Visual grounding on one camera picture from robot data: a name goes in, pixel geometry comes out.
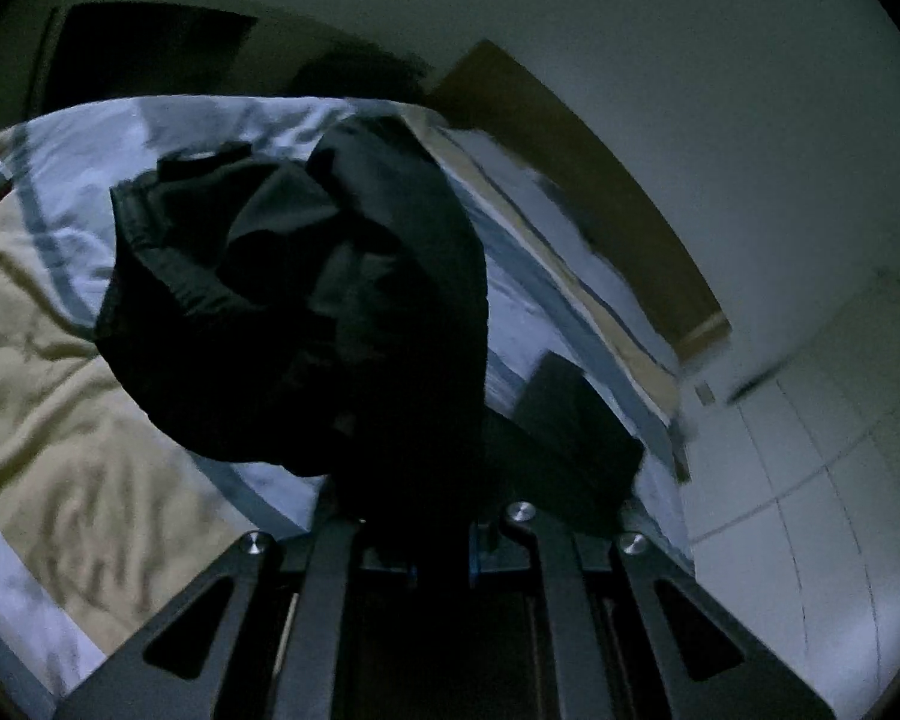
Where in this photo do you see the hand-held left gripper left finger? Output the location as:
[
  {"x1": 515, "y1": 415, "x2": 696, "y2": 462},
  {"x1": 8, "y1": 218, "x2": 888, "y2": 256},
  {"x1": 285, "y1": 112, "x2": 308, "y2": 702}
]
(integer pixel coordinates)
[{"x1": 52, "y1": 487, "x2": 421, "y2": 720}]

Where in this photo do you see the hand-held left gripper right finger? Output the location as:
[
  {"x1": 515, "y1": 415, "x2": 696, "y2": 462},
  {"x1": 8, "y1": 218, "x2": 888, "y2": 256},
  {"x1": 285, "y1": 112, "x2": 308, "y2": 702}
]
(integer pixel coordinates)
[{"x1": 465, "y1": 499, "x2": 837, "y2": 720}]

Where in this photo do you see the black garment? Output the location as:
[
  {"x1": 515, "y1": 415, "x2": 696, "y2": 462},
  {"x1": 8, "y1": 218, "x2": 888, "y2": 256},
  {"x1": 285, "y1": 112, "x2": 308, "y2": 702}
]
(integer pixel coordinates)
[{"x1": 94, "y1": 114, "x2": 496, "y2": 533}]

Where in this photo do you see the dark folded cloth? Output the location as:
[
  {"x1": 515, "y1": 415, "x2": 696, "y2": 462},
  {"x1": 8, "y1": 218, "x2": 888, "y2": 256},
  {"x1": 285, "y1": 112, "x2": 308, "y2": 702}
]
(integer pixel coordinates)
[{"x1": 484, "y1": 351, "x2": 646, "y2": 537}]

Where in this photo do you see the white wardrobe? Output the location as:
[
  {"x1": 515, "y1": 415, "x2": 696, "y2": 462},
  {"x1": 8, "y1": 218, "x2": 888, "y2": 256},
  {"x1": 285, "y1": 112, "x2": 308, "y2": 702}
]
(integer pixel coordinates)
[{"x1": 682, "y1": 270, "x2": 900, "y2": 720}]

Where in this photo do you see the bed with striped sheet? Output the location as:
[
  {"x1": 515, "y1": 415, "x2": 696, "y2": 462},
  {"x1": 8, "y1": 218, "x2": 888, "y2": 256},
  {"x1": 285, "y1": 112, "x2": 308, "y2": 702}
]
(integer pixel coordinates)
[{"x1": 0, "y1": 94, "x2": 695, "y2": 713}]

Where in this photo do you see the wooden headboard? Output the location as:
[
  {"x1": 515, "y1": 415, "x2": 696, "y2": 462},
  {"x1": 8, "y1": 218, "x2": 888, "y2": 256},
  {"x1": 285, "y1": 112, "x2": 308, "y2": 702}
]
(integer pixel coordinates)
[{"x1": 427, "y1": 39, "x2": 732, "y2": 361}]

